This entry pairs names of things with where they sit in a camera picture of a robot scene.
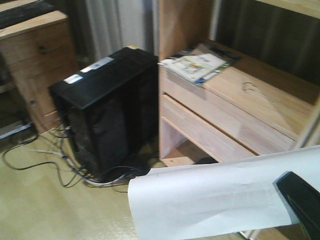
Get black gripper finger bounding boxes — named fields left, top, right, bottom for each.
left=276, top=171, right=320, bottom=240

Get white paper sheet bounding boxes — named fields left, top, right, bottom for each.
left=128, top=146, right=320, bottom=240

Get wooden side shelf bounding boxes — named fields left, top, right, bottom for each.
left=157, top=0, right=320, bottom=240

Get stack of magazines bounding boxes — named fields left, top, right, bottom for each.
left=158, top=42, right=241, bottom=86

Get black computer tower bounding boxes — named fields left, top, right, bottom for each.
left=48, top=47, right=159, bottom=181

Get wooden cabinet left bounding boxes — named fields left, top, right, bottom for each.
left=0, top=10, right=79, bottom=134

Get black floor cables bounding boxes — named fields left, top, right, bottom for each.
left=1, top=124, right=151, bottom=193

